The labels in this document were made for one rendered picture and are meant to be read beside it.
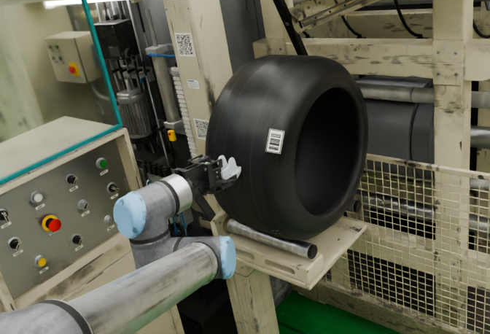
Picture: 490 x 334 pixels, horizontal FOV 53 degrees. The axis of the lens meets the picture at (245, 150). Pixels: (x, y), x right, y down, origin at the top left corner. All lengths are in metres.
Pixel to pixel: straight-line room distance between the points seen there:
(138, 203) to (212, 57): 0.66
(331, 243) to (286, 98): 0.61
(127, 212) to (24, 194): 0.59
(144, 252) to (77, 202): 0.63
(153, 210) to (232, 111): 0.41
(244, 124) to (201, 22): 0.39
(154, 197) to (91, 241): 0.72
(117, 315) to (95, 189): 1.04
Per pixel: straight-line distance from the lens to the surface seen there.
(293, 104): 1.31
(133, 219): 1.07
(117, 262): 1.81
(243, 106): 1.35
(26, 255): 1.68
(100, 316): 0.71
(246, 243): 1.67
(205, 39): 1.57
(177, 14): 1.58
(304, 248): 1.52
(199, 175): 1.20
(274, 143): 1.27
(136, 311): 0.77
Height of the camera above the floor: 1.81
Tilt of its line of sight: 24 degrees down
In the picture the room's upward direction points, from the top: 10 degrees counter-clockwise
